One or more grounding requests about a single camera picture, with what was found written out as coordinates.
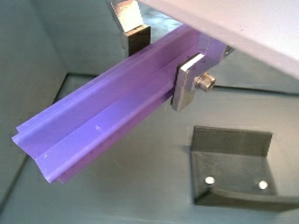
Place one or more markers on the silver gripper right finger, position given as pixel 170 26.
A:
pixel 192 75

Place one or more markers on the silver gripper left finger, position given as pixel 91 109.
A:
pixel 135 31

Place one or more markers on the purple star prism block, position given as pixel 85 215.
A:
pixel 77 127

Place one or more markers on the black L-shaped fixture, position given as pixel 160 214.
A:
pixel 230 171

